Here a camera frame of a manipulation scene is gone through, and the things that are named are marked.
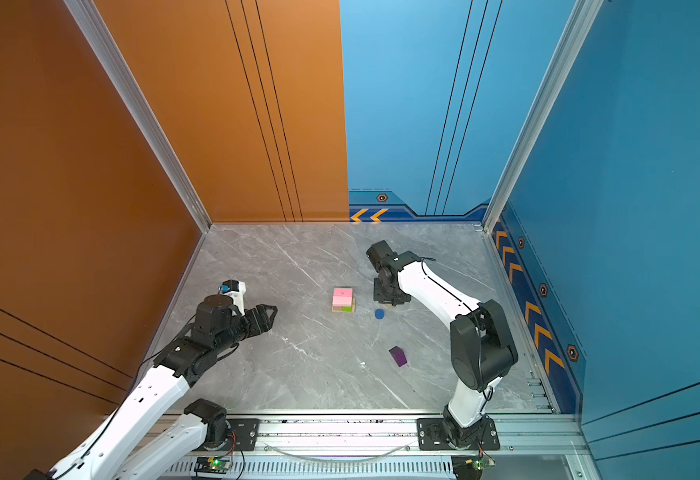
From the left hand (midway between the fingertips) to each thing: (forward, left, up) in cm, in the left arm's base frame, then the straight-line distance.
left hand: (268, 308), depth 79 cm
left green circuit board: (-33, +10, -17) cm, 38 cm away
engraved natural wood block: (+7, -18, -13) cm, 23 cm away
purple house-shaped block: (-7, -36, -13) cm, 39 cm away
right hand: (+8, -32, -6) cm, 33 cm away
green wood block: (+7, -20, -13) cm, 25 cm away
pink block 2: (+8, -20, -10) cm, 24 cm away
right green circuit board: (-33, -51, -16) cm, 63 cm away
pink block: (+11, -19, -10) cm, 24 cm away
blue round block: (+7, -31, -15) cm, 35 cm away
